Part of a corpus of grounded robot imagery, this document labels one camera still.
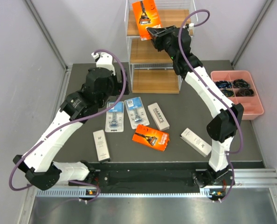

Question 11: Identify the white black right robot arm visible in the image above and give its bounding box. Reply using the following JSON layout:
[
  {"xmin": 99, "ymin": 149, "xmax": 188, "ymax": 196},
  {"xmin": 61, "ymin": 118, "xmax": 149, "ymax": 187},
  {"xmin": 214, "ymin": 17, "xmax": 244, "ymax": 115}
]
[{"xmin": 146, "ymin": 26, "xmax": 244, "ymax": 187}]

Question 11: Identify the white box with small print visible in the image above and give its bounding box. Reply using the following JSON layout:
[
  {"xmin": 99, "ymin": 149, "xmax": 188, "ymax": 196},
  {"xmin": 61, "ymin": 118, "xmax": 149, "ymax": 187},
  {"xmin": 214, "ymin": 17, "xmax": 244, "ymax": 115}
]
[{"xmin": 180, "ymin": 128, "xmax": 211, "ymax": 157}]

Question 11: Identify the white wire shelf rack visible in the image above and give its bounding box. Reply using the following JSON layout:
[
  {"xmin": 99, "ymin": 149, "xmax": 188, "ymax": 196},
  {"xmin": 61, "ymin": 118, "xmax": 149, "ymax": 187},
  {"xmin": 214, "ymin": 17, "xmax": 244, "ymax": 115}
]
[{"xmin": 125, "ymin": 0, "xmax": 198, "ymax": 94}]

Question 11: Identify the grey slotted cable duct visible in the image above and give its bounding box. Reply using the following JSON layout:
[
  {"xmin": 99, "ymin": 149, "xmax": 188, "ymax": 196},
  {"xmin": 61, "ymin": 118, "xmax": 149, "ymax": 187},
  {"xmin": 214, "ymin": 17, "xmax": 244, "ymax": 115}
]
[{"xmin": 36, "ymin": 188, "xmax": 222, "ymax": 198}]

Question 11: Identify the dark band bundle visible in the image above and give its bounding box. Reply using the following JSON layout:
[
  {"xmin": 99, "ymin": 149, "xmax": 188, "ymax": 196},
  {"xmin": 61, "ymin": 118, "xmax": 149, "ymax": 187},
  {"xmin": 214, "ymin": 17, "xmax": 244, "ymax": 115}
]
[{"xmin": 233, "ymin": 79, "xmax": 250, "ymax": 89}]

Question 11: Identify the pink divided bin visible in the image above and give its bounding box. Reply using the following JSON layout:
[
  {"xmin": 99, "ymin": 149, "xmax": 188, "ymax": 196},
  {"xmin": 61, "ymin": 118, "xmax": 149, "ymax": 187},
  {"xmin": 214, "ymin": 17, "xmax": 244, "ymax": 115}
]
[{"xmin": 211, "ymin": 70, "xmax": 264, "ymax": 120}]

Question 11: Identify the slim white H' box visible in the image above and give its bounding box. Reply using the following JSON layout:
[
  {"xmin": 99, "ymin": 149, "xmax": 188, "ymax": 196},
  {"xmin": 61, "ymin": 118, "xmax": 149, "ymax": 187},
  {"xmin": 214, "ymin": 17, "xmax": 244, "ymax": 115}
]
[{"xmin": 93, "ymin": 130, "xmax": 111, "ymax": 163}]

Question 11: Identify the blue band bundle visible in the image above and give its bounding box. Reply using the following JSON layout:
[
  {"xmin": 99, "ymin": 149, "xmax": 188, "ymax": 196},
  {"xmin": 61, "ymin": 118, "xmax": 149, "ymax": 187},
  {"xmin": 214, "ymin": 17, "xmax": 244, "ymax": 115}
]
[{"xmin": 215, "ymin": 80, "xmax": 232, "ymax": 89}]

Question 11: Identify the blue razor blister pack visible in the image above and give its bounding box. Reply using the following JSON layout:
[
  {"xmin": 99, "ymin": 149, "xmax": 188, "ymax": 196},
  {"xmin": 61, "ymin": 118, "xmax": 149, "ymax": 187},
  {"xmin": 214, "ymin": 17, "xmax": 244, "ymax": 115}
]
[
  {"xmin": 124, "ymin": 97, "xmax": 150, "ymax": 129},
  {"xmin": 105, "ymin": 101, "xmax": 124, "ymax": 133}
]

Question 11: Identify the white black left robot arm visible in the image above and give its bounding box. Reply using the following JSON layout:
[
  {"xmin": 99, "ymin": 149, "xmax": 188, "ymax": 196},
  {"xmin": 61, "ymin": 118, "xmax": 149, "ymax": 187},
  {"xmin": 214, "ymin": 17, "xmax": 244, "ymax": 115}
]
[{"xmin": 8, "ymin": 49, "xmax": 129, "ymax": 191}]

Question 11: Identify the orange Gillette Fusion5 box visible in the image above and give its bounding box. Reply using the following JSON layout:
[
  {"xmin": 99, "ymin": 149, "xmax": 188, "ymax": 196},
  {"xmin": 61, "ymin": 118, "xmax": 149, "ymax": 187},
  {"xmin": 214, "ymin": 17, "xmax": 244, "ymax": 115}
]
[{"xmin": 132, "ymin": 125, "xmax": 170, "ymax": 152}]

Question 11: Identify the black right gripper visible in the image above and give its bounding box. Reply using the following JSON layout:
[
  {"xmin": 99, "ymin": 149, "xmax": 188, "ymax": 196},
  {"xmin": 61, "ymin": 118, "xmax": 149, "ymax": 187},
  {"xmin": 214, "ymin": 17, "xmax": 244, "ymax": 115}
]
[{"xmin": 145, "ymin": 27, "xmax": 177, "ymax": 62}]

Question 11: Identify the white Harry's box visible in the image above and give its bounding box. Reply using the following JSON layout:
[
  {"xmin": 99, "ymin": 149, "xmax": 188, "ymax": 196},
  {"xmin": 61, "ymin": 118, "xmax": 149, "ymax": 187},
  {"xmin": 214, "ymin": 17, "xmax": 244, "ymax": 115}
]
[{"xmin": 148, "ymin": 103, "xmax": 170, "ymax": 131}]

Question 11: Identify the brown band bundle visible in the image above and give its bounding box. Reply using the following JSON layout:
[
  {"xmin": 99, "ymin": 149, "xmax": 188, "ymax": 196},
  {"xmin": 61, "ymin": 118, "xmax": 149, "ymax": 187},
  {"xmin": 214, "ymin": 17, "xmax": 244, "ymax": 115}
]
[{"xmin": 236, "ymin": 88, "xmax": 254, "ymax": 97}]

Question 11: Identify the green yellow band bundle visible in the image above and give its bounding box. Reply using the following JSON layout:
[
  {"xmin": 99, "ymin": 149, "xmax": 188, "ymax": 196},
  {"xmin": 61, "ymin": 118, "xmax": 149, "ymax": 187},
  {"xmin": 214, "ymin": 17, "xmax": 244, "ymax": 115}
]
[{"xmin": 221, "ymin": 89, "xmax": 235, "ymax": 98}]

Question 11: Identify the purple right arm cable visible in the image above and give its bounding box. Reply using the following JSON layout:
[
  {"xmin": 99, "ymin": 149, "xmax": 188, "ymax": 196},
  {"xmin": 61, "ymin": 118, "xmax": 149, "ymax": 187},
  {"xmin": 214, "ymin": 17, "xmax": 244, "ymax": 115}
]
[{"xmin": 177, "ymin": 9, "xmax": 244, "ymax": 203}]

